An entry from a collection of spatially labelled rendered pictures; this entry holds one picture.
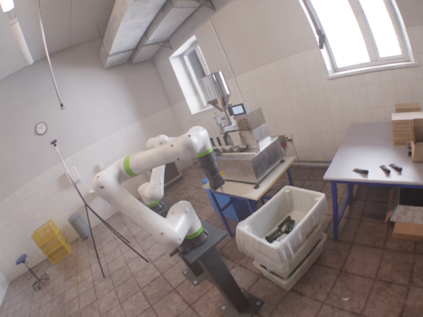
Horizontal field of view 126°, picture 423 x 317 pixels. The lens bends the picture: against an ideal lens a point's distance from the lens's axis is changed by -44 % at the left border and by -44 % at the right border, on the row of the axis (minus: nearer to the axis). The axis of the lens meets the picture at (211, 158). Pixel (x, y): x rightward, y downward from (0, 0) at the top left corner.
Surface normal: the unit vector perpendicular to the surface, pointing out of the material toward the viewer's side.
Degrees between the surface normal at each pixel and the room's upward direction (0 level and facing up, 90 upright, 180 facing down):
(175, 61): 90
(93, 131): 90
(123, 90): 90
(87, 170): 90
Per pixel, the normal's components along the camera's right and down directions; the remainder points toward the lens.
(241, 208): 0.60, 0.01
